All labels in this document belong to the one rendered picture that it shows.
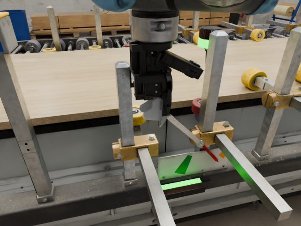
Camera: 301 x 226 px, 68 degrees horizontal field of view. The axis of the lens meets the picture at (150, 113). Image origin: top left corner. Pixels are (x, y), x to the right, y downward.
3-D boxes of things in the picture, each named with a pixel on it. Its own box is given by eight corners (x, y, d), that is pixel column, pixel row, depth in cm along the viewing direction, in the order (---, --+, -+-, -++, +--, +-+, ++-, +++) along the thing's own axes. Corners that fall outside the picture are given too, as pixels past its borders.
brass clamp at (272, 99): (306, 106, 73) (311, 93, 70) (271, 111, 70) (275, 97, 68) (291, 98, 78) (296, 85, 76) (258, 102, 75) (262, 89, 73)
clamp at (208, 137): (231, 141, 73) (234, 128, 71) (193, 147, 71) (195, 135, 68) (222, 132, 78) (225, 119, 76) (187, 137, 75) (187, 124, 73)
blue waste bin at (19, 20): (32, 45, 514) (23, 10, 477) (5, 46, 500) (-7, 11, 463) (36, 39, 563) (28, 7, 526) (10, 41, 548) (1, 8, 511)
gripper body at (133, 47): (130, 89, 53) (127, 37, 47) (164, 85, 55) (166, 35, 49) (135, 104, 47) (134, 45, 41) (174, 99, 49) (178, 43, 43)
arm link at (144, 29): (169, 11, 48) (187, 18, 39) (169, 35, 50) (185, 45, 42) (128, 13, 46) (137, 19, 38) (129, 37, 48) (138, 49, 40)
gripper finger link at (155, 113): (141, 128, 55) (140, 95, 51) (164, 125, 57) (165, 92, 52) (144, 136, 53) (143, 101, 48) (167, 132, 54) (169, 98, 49)
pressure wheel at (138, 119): (150, 134, 81) (150, 106, 75) (139, 147, 75) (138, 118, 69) (131, 128, 84) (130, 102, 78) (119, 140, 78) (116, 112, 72)
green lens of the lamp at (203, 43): (223, 47, 61) (225, 39, 59) (203, 49, 59) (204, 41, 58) (212, 42, 66) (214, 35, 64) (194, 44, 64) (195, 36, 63)
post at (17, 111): (53, 200, 68) (4, 53, 45) (36, 203, 67) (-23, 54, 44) (55, 189, 72) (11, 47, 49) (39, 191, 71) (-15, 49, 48)
